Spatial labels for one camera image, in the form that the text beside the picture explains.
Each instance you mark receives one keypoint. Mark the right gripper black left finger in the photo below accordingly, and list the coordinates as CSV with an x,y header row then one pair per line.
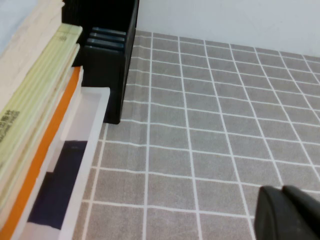
x,y
272,220

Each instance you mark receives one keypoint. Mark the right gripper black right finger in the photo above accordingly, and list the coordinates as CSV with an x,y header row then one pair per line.
x,y
307,210

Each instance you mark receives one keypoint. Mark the white car suspension book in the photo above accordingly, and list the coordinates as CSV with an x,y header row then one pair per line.
x,y
27,45

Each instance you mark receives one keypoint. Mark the black perforated book stand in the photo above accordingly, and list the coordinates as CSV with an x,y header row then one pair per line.
x,y
110,75

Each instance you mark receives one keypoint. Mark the orange cover book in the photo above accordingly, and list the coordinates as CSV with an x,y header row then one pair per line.
x,y
47,142

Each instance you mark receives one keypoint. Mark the dark robotics book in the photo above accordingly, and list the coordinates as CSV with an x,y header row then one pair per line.
x,y
42,82

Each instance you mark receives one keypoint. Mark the grey checked tablecloth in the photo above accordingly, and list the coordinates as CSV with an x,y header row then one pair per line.
x,y
200,140

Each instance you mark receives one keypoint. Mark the translucent white plastic tray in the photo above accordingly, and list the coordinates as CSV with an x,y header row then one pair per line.
x,y
98,112

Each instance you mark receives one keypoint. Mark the navy blue flat item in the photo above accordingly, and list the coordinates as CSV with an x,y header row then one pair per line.
x,y
60,185

